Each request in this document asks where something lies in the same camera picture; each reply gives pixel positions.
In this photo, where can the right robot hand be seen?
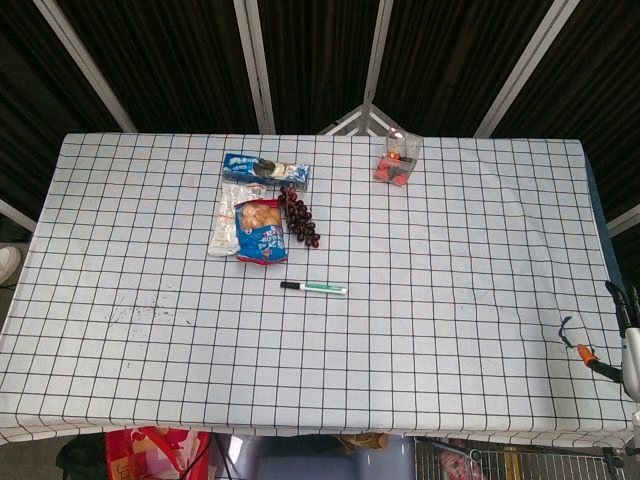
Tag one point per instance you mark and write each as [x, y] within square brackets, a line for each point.
[631, 360]

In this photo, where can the green white marker body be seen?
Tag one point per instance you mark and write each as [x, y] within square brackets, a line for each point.
[322, 289]

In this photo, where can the black marker cap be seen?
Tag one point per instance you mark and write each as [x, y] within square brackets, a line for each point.
[290, 286]

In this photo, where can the checkered white tablecloth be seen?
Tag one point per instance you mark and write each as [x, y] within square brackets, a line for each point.
[400, 325]

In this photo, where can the clear bag red items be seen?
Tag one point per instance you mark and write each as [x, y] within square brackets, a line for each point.
[397, 165]

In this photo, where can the blue grey chair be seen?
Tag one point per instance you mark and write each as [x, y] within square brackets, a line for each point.
[320, 460]

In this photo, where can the dark red grape bunch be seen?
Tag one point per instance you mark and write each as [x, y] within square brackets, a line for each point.
[300, 220]

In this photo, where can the blue bread snack bag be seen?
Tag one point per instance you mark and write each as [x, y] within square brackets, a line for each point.
[260, 235]

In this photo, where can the white translucent snack packet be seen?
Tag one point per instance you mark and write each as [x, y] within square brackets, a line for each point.
[225, 230]

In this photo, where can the blue cookie box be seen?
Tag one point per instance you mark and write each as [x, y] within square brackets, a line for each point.
[250, 167]

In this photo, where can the red patterned bag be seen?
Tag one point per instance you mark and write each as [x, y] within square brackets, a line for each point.
[155, 455]

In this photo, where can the black bag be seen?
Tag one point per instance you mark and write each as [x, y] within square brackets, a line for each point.
[82, 457]

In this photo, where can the white shoe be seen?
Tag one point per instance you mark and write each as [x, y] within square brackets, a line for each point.
[7, 265]

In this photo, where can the white frame pole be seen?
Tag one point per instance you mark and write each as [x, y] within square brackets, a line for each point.
[85, 65]
[522, 67]
[625, 220]
[377, 50]
[15, 214]
[255, 65]

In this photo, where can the white triangular frame brace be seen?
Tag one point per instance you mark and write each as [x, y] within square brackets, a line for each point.
[361, 117]

